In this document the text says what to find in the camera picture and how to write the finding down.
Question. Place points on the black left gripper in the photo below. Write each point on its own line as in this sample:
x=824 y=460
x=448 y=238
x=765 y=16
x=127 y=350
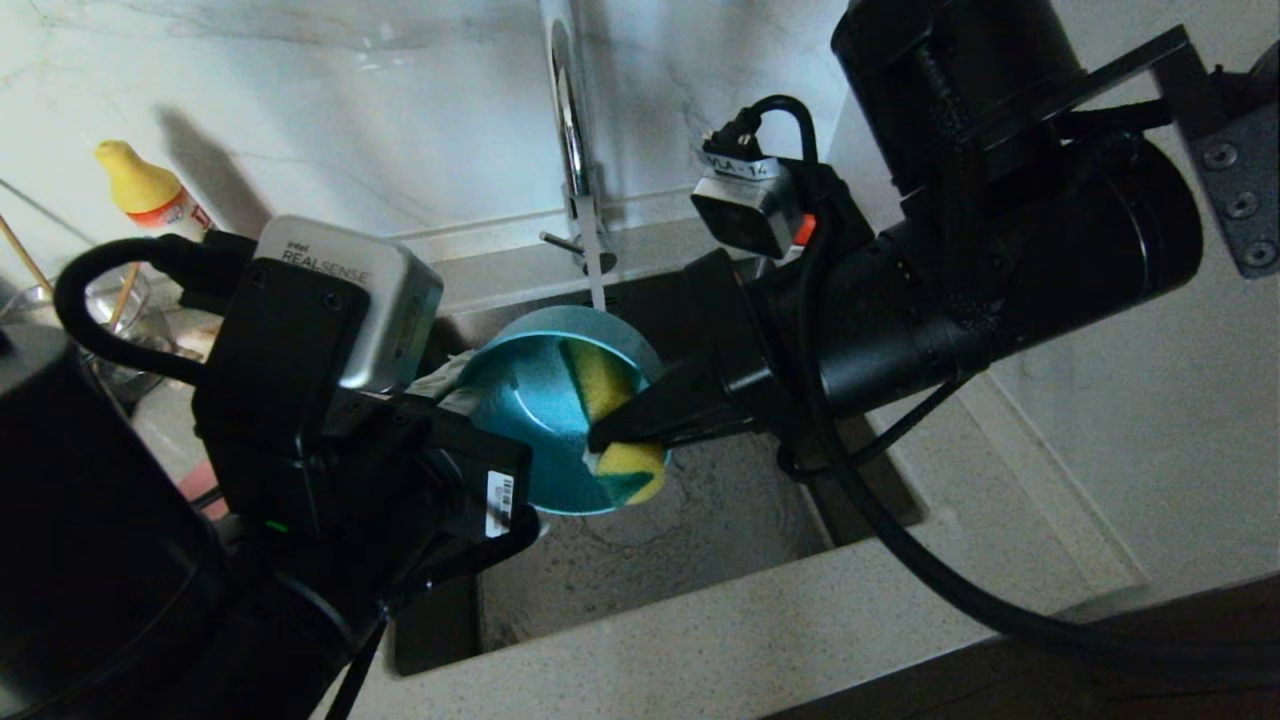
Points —
x=420 y=500

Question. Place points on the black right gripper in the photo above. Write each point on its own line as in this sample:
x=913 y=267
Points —
x=860 y=330

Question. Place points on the yellow sponge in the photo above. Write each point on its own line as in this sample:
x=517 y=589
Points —
x=605 y=385

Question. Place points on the teal blue bowl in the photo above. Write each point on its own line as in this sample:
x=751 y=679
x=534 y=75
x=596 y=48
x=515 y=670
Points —
x=520 y=430

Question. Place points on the wooden chopstick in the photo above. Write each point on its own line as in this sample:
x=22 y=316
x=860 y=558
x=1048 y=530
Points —
x=25 y=255
x=125 y=295

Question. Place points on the orange detergent bottle yellow cap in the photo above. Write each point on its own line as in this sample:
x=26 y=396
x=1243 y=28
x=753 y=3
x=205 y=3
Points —
x=150 y=190

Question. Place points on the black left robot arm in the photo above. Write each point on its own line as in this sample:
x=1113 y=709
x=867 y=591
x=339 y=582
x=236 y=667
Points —
x=90 y=560

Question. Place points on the stainless steel sink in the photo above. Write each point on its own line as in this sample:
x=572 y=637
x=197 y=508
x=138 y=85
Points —
x=700 y=540

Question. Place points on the chrome faucet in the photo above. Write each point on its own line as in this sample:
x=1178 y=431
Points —
x=570 y=130

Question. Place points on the clear glass pot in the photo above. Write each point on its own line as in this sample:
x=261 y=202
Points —
x=130 y=300

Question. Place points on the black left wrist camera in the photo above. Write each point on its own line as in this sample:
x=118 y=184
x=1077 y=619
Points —
x=340 y=290

